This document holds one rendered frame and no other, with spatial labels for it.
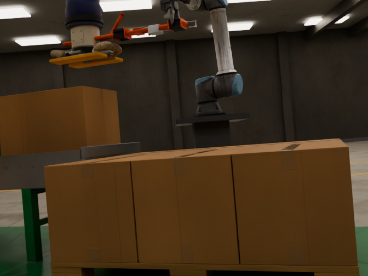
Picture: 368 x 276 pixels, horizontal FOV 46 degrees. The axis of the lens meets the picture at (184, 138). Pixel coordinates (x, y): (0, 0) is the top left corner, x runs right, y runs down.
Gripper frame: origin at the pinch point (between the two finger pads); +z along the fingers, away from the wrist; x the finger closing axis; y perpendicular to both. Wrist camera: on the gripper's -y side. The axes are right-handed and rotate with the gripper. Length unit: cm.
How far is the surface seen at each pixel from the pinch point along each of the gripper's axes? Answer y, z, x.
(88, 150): 42, 66, 32
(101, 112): 51, 45, 4
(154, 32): 12.2, 2.9, 3.7
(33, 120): 84, 46, 24
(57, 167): 26, 72, 80
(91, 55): 47, 13, 16
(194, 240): -31, 102, 76
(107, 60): 48.0, 13.0, -3.4
